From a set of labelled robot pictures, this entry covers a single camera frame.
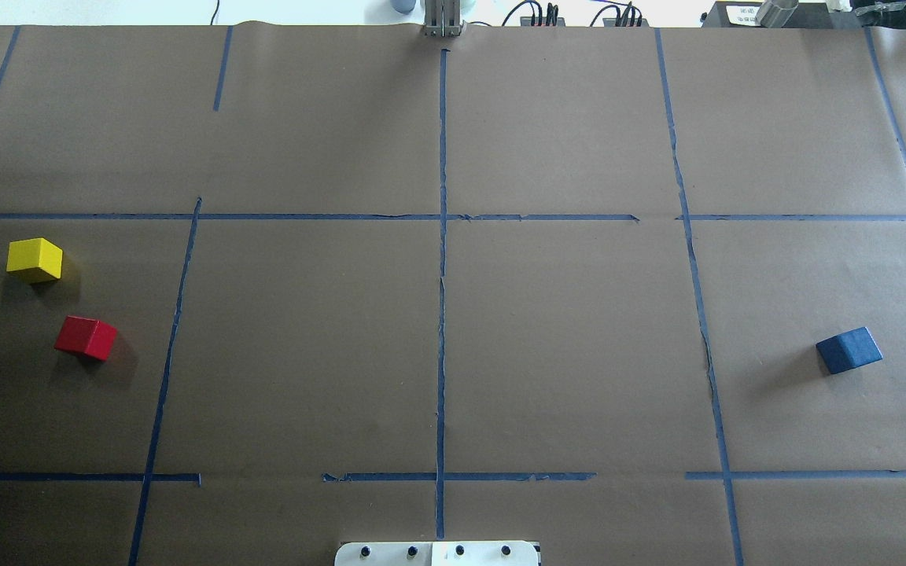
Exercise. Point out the red wooden block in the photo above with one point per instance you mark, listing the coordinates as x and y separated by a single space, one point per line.
86 337

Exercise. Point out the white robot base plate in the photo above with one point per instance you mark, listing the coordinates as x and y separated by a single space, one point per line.
484 552

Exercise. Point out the black box on desk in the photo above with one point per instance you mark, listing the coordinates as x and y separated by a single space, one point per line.
808 15

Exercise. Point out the metal cylinder weight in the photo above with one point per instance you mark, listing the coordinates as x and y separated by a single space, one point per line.
774 14

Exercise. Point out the aluminium frame post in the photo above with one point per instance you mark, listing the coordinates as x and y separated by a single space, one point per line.
442 18

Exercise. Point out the yellow wooden block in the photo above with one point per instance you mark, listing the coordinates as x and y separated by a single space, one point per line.
35 261

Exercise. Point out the blue plastic cup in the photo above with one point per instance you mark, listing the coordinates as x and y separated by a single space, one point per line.
403 6

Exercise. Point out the blue wooden block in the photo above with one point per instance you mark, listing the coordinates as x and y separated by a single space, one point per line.
850 350

